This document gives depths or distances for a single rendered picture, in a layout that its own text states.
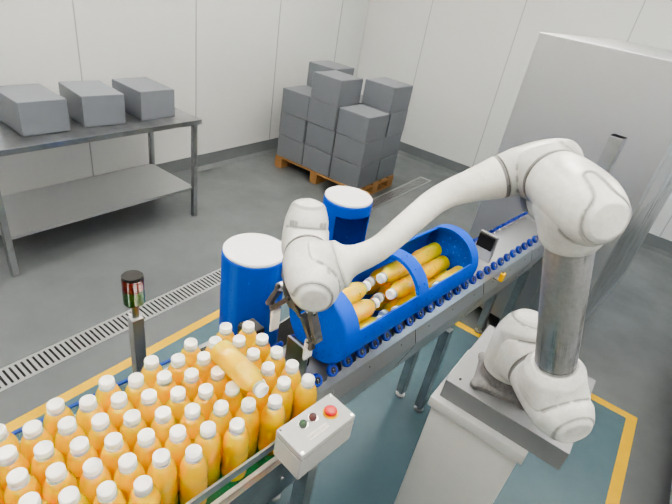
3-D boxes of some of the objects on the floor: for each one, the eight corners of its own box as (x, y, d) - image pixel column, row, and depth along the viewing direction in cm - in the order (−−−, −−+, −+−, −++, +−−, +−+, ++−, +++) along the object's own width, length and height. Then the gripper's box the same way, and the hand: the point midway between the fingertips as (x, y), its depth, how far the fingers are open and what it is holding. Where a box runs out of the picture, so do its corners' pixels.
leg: (500, 342, 342) (531, 272, 310) (496, 345, 338) (528, 274, 306) (493, 337, 345) (523, 267, 313) (489, 341, 341) (520, 270, 309)
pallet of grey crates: (391, 185, 568) (415, 85, 507) (353, 202, 510) (375, 91, 449) (316, 153, 623) (329, 60, 562) (274, 165, 564) (284, 62, 503)
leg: (483, 331, 349) (512, 262, 317) (479, 334, 346) (508, 264, 313) (476, 327, 353) (504, 258, 320) (472, 330, 349) (501, 260, 316)
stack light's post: (158, 512, 203) (144, 317, 147) (149, 518, 201) (132, 322, 144) (153, 505, 205) (138, 311, 149) (145, 511, 203) (126, 315, 146)
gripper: (345, 299, 111) (331, 364, 122) (278, 251, 124) (271, 313, 135) (322, 310, 106) (310, 377, 117) (255, 259, 119) (250, 323, 130)
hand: (290, 340), depth 126 cm, fingers open, 13 cm apart
